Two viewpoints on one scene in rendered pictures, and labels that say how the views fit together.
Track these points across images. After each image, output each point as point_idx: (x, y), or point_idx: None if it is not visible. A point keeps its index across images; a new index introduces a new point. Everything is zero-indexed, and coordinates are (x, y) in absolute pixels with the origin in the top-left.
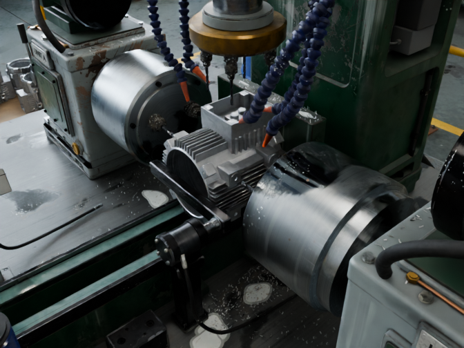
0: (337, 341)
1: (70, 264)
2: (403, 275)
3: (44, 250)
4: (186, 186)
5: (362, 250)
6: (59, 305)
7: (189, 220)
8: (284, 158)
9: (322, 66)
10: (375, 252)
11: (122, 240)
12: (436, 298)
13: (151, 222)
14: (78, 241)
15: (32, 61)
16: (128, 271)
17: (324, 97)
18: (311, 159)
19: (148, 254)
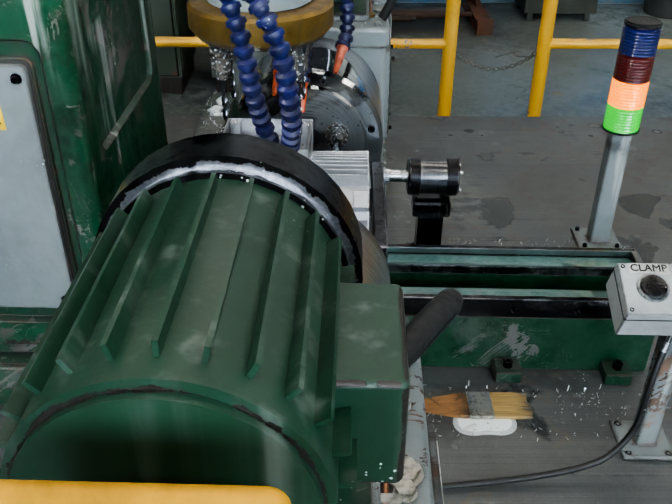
0: (382, 119)
1: (541, 293)
2: (372, 18)
3: (558, 458)
4: (378, 200)
5: (374, 28)
6: (569, 262)
7: (418, 162)
8: (329, 69)
9: (132, 82)
10: (369, 25)
11: (464, 289)
12: (372, 11)
13: (413, 292)
14: (498, 444)
15: None
16: (480, 259)
17: (147, 118)
18: (314, 58)
19: (446, 263)
